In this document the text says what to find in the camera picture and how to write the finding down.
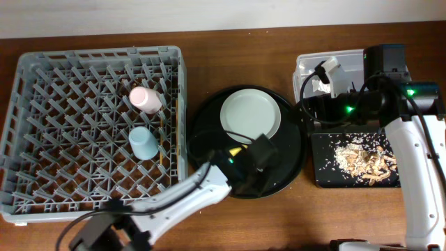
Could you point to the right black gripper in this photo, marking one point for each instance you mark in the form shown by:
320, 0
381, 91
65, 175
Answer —
310, 109

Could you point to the food scraps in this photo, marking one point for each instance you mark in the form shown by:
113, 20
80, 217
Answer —
366, 164

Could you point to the grey round plate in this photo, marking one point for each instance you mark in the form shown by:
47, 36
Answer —
250, 113

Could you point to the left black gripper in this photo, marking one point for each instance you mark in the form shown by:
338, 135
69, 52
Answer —
242, 188

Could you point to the grey dishwasher rack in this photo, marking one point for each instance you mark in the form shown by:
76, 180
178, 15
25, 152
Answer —
65, 146

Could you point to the white napkin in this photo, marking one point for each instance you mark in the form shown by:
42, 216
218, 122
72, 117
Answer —
319, 86

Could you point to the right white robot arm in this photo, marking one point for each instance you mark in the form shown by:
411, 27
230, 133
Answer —
417, 140

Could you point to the round black tray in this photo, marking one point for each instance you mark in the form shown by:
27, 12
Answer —
205, 133

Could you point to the pink cup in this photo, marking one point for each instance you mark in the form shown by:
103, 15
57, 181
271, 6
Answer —
145, 99

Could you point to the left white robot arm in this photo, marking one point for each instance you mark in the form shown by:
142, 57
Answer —
137, 226

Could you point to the clear plastic bin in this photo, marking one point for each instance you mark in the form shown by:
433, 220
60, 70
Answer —
375, 65

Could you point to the yellow bowl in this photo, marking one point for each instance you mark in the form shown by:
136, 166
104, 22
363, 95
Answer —
236, 150

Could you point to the black rectangular tray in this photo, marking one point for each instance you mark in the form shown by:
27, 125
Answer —
324, 171

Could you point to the blue cup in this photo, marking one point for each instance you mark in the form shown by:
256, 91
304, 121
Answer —
143, 143

